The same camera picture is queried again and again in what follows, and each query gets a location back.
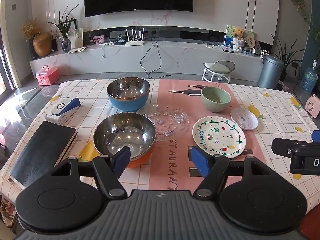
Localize black cable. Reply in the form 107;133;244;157
140;33;173;79

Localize green plant in glass vase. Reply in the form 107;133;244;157
48;4;80;53

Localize lemon checkered tablecloth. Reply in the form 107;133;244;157
0;78;320;205

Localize orange steel bowl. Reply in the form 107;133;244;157
93;112;157;169

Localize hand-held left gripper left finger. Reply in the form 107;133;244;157
50;147;131;200

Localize pink storage case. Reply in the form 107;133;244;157
35;65;60;86

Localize black notebook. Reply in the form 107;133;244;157
8;120;78;189

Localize red textured seat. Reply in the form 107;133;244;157
297;212;320;240

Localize blue water bottle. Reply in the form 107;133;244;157
300;60;319;94

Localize pale drawing card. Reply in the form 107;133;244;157
67;27;84;49

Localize blue steel bowl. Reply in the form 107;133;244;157
106;77;151;112

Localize fruit print white plate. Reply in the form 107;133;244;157
192;116;247;159

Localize small white dish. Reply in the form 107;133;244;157
230;107;259;131

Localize long-leaf potted plant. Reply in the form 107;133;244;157
271;32;306;81

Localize loose papers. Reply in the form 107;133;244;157
68;46;88;54

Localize green ceramic bowl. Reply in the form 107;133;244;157
200;86;231;113

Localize grey trash can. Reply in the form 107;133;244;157
257;55;285;90

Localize pink desk fan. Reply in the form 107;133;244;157
305;94;320;119

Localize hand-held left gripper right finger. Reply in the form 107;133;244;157
190;145;272;200

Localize teddy bear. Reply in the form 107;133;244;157
232;27;247;53

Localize white and blue box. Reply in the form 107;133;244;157
44;97;81;125

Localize pink placemat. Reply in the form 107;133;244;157
148;78;270;191

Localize white router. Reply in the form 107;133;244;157
124;28;146;47

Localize green and blue painting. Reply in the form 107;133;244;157
224;25;256;52

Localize clear glass plate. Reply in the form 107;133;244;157
146;103;189;142

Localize marble television console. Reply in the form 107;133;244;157
29;39;264;82

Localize dried yellow flowers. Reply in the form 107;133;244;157
21;19;41;40

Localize brown round vase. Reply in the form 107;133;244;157
32;32;53;57

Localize hanging green vine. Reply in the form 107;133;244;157
286;0;320;46

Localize white stool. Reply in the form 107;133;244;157
202;61;236;84

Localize round hand fan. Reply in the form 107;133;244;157
246;36;256;53

